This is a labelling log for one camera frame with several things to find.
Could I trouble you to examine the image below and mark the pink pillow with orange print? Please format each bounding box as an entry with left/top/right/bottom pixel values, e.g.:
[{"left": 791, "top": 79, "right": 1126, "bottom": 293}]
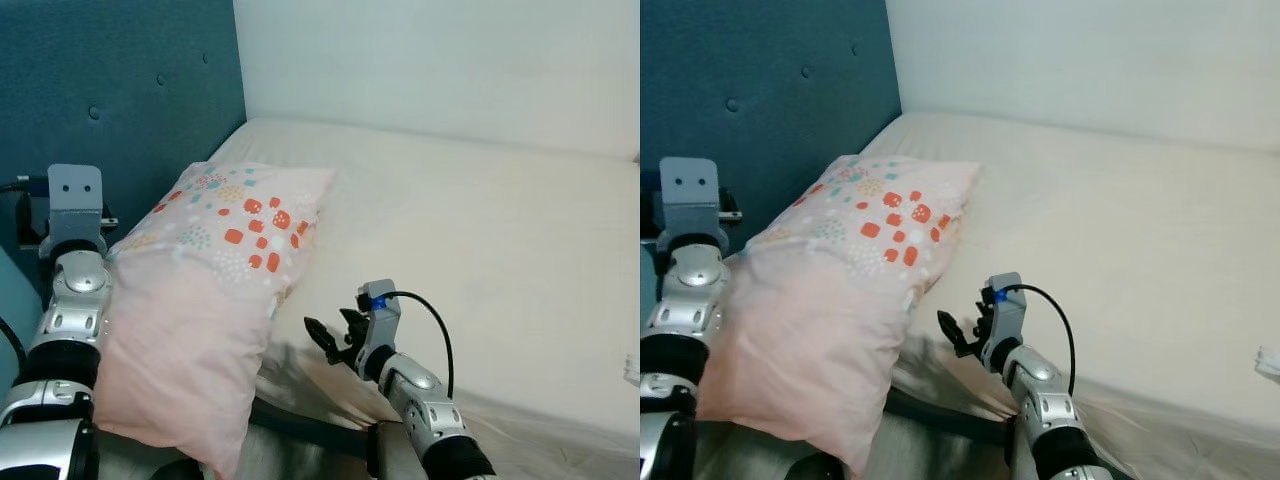
[
  {"left": 697, "top": 155, "right": 983, "bottom": 476},
  {"left": 93, "top": 162, "right": 337, "bottom": 479}
]

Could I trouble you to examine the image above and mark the cream sheeted mattress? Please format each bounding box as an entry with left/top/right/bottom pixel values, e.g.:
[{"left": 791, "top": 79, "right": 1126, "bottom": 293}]
[
  {"left": 740, "top": 110, "right": 1280, "bottom": 480},
  {"left": 95, "top": 118, "right": 641, "bottom": 480}
]

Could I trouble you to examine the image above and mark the teal upholstered headboard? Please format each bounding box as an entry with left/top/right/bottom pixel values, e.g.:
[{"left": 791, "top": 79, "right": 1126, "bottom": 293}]
[
  {"left": 640, "top": 0, "right": 903, "bottom": 291},
  {"left": 0, "top": 0, "right": 247, "bottom": 301}
]

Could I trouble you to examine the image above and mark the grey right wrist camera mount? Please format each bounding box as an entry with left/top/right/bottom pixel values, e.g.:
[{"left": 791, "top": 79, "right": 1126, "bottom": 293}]
[
  {"left": 988, "top": 272, "right": 1027, "bottom": 366},
  {"left": 357, "top": 280, "right": 403, "bottom": 373}
]

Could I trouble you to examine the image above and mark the dark bed frame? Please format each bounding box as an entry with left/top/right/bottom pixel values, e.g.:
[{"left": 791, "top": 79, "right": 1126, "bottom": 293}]
[
  {"left": 250, "top": 398, "right": 376, "bottom": 461},
  {"left": 885, "top": 388, "right": 1011, "bottom": 446}
]

